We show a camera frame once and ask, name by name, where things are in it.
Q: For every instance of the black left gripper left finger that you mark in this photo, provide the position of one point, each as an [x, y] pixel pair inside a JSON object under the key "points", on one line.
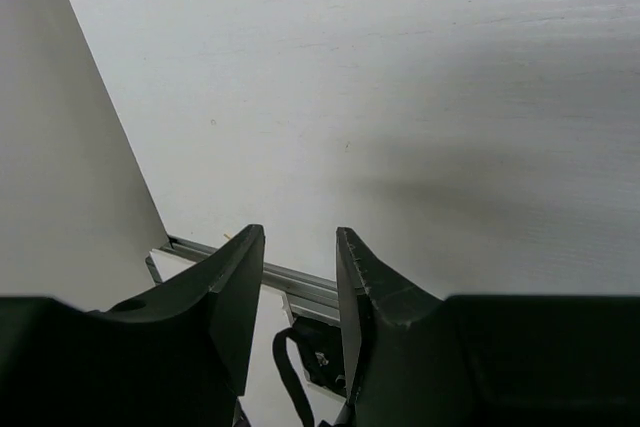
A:
{"points": [[175, 355]]}

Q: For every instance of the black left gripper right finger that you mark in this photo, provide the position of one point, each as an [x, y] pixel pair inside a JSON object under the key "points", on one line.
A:
{"points": [[411, 359]]}

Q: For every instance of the aluminium table rail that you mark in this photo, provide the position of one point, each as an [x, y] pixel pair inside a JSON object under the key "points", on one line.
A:
{"points": [[304, 295]]}

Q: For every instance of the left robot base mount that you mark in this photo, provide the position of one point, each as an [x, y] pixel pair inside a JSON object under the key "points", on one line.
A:
{"points": [[322, 353]]}

